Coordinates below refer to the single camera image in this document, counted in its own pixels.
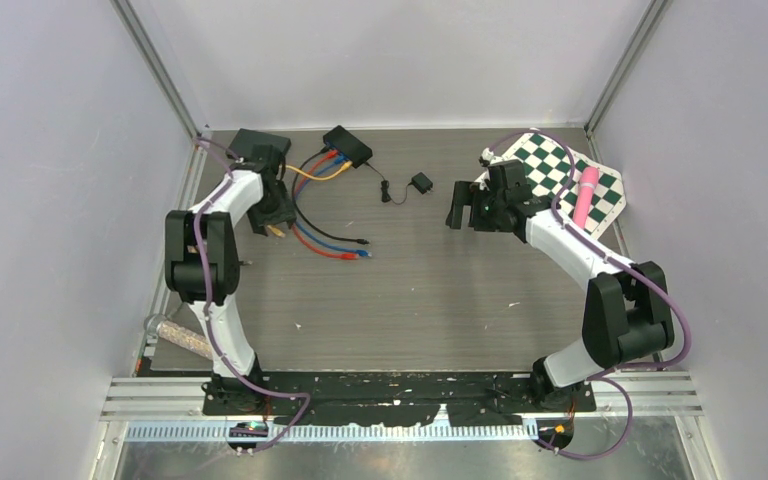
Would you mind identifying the pink cylindrical tube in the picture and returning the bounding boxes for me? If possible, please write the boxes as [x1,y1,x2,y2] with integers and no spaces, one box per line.
[572,166,600,229]

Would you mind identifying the black power adapter with cord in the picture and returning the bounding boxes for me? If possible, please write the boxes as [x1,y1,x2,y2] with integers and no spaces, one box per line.
[366,163,434,206]

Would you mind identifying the black ribbed network switch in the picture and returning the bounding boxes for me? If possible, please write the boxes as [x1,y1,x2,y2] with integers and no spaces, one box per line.
[322,125,373,168]

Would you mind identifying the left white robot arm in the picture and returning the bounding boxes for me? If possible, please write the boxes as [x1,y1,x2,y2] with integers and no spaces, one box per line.
[164,144,296,414]

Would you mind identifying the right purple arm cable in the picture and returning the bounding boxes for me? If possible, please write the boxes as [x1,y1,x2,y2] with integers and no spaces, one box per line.
[483,127,693,463]

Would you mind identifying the blue ethernet cable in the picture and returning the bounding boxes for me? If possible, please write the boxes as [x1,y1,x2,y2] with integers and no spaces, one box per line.
[294,156,373,258]

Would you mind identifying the green white checkered board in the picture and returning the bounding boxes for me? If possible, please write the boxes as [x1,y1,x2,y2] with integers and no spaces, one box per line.
[480,131,627,239]

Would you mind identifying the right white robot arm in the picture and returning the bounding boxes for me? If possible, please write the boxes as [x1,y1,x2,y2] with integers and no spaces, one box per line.
[445,160,675,411]

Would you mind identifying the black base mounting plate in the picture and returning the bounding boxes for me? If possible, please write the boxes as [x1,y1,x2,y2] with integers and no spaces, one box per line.
[201,371,596,427]

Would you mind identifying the red ethernet cable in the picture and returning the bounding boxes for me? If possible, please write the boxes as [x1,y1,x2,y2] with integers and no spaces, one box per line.
[290,149,360,260]

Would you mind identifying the flat black router box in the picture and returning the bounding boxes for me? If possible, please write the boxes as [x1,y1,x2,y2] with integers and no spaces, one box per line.
[229,128,292,158]

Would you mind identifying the clear glitter tube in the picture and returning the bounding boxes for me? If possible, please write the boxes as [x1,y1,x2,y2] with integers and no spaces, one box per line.
[144,314,213,360]

